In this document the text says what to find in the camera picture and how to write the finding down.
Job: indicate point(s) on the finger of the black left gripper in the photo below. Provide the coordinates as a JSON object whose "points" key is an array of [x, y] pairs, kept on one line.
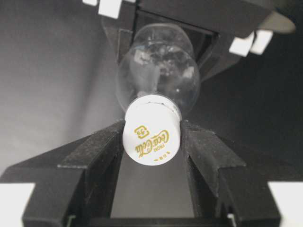
{"points": [[118, 30]]}

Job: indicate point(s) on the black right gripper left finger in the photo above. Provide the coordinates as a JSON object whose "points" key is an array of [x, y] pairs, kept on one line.
{"points": [[70, 186]]}

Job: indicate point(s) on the clear plastic bottle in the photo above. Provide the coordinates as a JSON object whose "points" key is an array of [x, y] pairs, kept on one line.
{"points": [[159, 62]]}

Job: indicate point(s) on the white bottle cap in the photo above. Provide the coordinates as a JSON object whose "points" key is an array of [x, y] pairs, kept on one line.
{"points": [[152, 134]]}

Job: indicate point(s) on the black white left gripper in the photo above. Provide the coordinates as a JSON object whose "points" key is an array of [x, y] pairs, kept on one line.
{"points": [[242, 26]]}

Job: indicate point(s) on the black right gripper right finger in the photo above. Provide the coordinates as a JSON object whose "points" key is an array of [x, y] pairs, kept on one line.
{"points": [[225, 178]]}

